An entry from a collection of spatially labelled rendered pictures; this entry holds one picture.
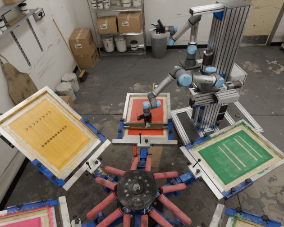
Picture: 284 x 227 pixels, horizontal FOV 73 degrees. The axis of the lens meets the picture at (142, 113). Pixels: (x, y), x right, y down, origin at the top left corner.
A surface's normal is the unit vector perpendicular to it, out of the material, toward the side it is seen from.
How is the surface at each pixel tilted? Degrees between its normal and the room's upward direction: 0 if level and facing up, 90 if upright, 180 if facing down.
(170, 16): 90
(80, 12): 90
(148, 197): 0
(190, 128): 0
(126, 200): 0
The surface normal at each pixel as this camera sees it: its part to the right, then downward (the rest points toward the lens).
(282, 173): -0.07, -0.69
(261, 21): -0.07, 0.72
